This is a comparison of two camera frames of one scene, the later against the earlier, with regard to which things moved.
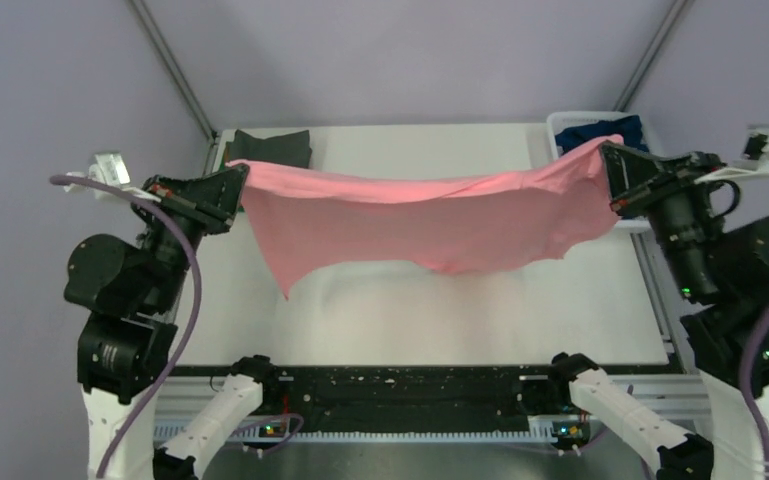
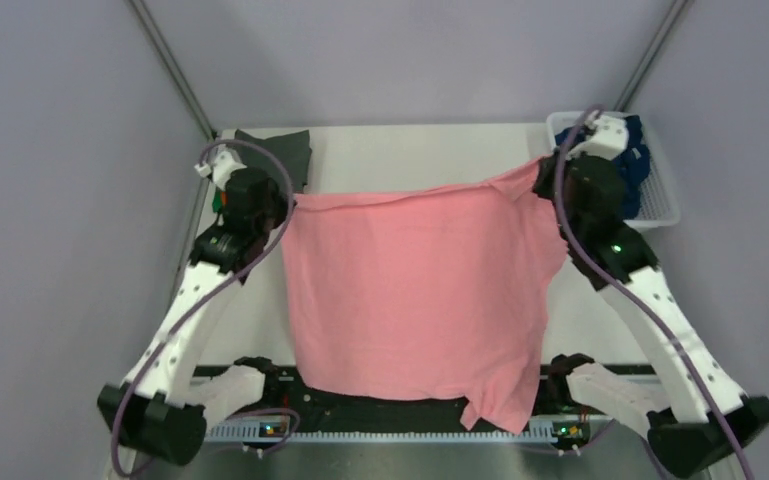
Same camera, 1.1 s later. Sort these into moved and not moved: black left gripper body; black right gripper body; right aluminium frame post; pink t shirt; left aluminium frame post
Moved: black right gripper body; black left gripper body; pink t shirt
Not moved: right aluminium frame post; left aluminium frame post
